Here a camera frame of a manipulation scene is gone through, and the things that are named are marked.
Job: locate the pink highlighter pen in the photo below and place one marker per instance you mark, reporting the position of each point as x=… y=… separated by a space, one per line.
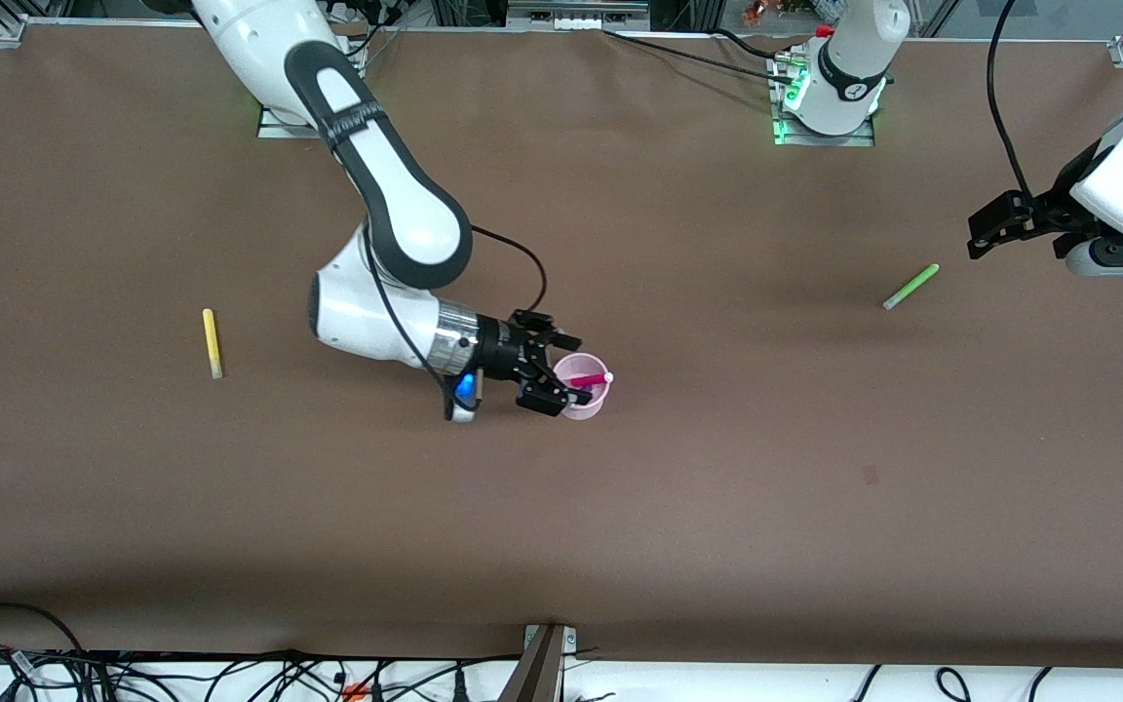
x=589 y=379

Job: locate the aluminium table leg bracket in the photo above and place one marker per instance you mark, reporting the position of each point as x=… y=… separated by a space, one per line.
x=537 y=668

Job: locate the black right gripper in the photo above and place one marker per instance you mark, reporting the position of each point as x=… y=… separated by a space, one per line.
x=499 y=357

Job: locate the green highlighter pen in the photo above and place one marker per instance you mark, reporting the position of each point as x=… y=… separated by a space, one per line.
x=912 y=286

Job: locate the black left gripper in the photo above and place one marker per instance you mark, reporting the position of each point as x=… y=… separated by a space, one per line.
x=1052 y=209

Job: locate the pink pen holder cup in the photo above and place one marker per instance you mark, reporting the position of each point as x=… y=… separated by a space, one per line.
x=576 y=366

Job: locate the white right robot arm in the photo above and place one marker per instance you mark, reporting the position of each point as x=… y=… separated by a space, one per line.
x=367 y=312

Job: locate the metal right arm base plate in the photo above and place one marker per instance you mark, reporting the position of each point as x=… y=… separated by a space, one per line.
x=279 y=130

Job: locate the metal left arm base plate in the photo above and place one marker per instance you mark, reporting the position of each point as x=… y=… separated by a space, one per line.
x=825 y=139

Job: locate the yellow highlighter pen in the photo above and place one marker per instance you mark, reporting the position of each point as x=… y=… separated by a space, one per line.
x=212 y=341

